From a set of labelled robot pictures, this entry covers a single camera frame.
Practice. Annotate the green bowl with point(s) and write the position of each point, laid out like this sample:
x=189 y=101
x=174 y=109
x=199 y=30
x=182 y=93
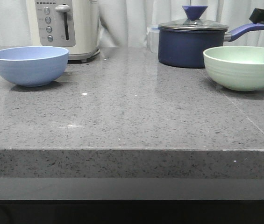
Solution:
x=239 y=68

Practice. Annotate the blue bowl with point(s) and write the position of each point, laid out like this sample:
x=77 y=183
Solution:
x=33 y=66

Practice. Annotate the glass pot lid blue knob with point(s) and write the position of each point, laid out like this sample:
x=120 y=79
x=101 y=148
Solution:
x=193 y=22

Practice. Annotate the dark blue saucepan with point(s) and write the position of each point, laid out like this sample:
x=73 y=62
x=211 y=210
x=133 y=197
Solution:
x=183 y=47

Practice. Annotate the clear plastic container blue lid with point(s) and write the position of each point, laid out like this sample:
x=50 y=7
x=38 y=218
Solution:
x=153 y=38

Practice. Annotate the white curtain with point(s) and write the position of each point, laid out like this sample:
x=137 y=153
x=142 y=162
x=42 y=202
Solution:
x=124 y=22

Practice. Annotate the cream toaster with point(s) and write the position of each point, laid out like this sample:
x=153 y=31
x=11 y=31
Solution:
x=71 y=24

